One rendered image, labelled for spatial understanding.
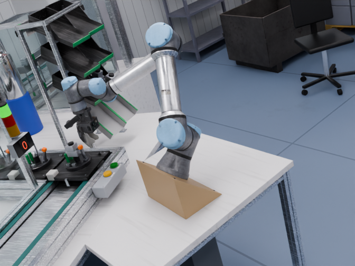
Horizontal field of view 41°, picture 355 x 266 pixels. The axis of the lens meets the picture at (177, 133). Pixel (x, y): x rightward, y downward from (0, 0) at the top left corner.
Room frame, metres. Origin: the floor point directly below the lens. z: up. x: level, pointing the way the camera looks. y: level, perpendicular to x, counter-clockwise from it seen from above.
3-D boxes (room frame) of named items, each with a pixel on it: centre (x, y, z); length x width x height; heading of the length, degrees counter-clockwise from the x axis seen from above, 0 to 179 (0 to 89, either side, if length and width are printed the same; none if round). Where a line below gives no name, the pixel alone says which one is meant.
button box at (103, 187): (1.96, 0.37, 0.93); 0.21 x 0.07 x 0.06; 152
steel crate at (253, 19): (5.37, -1.43, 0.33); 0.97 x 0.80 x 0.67; 120
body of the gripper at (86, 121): (2.07, 0.40, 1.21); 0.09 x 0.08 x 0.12; 62
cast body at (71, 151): (2.14, 0.53, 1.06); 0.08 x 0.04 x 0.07; 62
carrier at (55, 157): (2.26, 0.75, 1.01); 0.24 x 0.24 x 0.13; 62
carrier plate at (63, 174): (2.14, 0.52, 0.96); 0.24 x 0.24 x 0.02; 62
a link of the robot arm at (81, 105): (2.08, 0.41, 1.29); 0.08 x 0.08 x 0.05
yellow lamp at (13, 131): (2.02, 0.72, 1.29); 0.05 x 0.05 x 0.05
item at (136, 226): (1.83, 0.10, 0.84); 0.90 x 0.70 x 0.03; 124
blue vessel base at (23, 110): (3.04, 0.95, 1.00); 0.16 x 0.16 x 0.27
